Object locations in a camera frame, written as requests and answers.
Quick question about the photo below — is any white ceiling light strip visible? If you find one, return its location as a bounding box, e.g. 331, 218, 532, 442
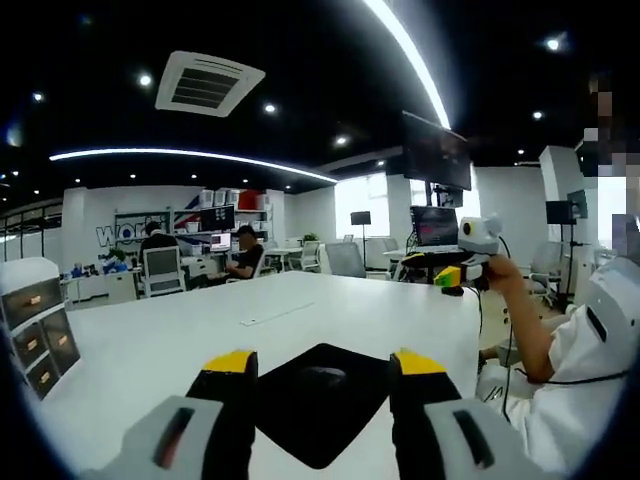
48, 146, 341, 184
362, 0, 452, 131

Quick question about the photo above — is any low white cabinet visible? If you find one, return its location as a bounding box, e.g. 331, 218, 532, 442
61, 261, 142, 304

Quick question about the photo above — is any person in white shirt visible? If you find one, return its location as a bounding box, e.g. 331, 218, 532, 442
477, 304, 637, 474

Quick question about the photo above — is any small monitor on tripod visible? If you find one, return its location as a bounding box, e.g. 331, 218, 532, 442
349, 210, 373, 267

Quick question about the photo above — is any open laptop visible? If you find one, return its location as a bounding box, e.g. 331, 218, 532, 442
409, 204, 462, 252

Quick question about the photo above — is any dark monitor on stand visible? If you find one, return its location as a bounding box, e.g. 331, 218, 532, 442
545, 189, 589, 236

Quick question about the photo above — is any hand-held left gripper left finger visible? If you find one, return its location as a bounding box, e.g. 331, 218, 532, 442
78, 349, 260, 480

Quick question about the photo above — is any black laptop tray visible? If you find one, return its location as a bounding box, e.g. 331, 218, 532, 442
398, 249, 472, 269

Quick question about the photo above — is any group of ceiling spotlights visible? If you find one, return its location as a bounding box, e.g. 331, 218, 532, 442
0, 37, 561, 194

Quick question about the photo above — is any grey mesh office chair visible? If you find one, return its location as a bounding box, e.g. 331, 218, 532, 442
324, 241, 368, 279

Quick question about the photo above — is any white drawer organiser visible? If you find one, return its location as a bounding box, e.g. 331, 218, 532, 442
0, 257, 82, 402

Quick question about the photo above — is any black chest device cable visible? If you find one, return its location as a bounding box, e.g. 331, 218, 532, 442
514, 367, 629, 387

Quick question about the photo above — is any black desktop monitor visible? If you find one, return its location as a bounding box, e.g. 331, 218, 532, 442
199, 204, 237, 233

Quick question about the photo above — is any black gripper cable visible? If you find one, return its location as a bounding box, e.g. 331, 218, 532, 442
476, 287, 489, 372

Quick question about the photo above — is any large black monitor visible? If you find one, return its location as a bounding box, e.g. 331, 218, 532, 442
401, 110, 473, 192

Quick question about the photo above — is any person's right hand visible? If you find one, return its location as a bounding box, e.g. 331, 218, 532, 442
485, 254, 523, 294

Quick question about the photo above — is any white storage shelving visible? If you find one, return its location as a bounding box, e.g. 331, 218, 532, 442
172, 188, 275, 244

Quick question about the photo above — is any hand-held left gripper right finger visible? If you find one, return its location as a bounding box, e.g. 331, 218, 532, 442
389, 348, 565, 480

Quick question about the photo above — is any white desk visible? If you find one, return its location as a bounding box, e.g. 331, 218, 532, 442
29, 270, 482, 480

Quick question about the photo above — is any white desk cable cover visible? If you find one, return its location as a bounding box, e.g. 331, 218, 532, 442
239, 301, 317, 328

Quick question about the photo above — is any black mouse pad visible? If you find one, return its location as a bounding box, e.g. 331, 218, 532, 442
254, 342, 402, 471

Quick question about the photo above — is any white grey chest device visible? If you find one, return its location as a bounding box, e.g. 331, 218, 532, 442
583, 254, 640, 352

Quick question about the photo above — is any white mesh office chair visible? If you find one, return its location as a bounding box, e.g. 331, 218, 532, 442
141, 245, 188, 299

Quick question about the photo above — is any white ceiling air conditioner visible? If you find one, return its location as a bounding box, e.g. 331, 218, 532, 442
154, 49, 267, 119

